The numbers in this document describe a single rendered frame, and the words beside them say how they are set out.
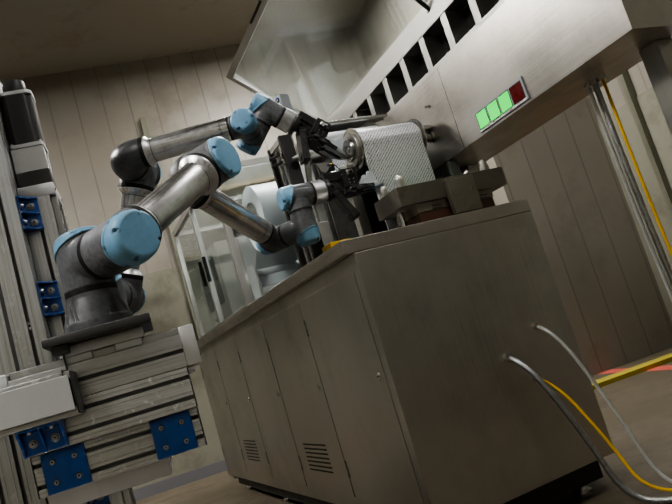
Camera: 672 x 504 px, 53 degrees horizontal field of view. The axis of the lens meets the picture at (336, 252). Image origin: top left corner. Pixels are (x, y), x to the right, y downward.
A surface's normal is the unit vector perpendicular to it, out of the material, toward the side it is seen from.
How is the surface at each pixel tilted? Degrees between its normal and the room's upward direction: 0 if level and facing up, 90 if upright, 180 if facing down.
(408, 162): 90
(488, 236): 90
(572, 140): 90
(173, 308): 90
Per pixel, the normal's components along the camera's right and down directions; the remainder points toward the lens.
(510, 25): -0.89, 0.21
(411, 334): 0.36, -0.24
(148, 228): 0.73, -0.25
